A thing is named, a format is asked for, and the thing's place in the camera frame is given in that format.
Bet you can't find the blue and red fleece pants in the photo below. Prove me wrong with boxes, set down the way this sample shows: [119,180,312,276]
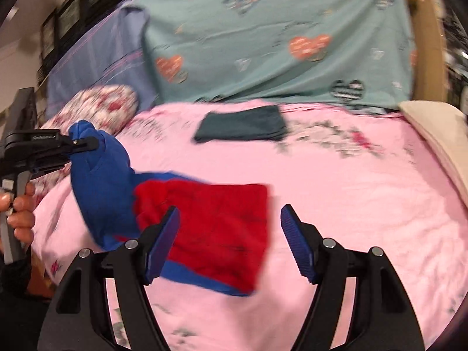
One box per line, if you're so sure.
[67,119,272,297]

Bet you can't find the person's left hand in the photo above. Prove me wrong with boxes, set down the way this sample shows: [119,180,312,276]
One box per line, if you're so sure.
[1,182,35,248]

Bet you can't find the red floral quilt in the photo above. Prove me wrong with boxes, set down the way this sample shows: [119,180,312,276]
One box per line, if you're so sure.
[28,84,140,205]

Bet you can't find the blue plaid pillow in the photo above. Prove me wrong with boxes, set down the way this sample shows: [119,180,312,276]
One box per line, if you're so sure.
[46,4,161,118]

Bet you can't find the pink floral bed sheet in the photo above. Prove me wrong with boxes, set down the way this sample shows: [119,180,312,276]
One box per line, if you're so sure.
[30,98,468,351]

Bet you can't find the dark green folded garment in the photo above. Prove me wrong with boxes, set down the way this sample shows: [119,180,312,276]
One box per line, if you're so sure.
[194,105,288,143]

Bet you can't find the cream white pillow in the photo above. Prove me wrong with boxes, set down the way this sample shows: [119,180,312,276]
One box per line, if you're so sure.
[399,101,468,206]

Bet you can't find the wooden display cabinet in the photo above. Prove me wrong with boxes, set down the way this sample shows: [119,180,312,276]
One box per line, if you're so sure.
[408,0,467,107]

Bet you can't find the teal heart pattern blanket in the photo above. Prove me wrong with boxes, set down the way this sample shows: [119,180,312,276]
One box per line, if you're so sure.
[135,0,416,109]

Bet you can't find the white wall shelf with plaques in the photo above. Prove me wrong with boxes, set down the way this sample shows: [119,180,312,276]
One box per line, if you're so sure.
[0,0,184,92]

